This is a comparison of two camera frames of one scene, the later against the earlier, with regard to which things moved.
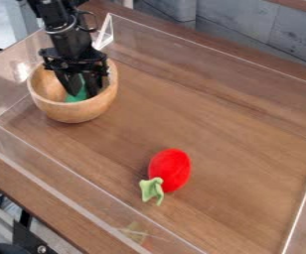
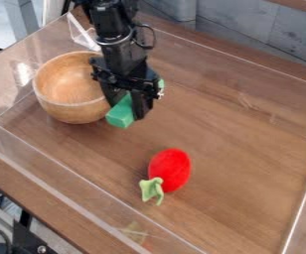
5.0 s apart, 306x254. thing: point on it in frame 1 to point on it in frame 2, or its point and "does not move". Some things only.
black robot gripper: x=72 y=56 to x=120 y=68
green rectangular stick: x=82 y=93 to x=121 y=114
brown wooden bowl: x=50 y=90 does not move
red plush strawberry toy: x=169 y=171 does not move
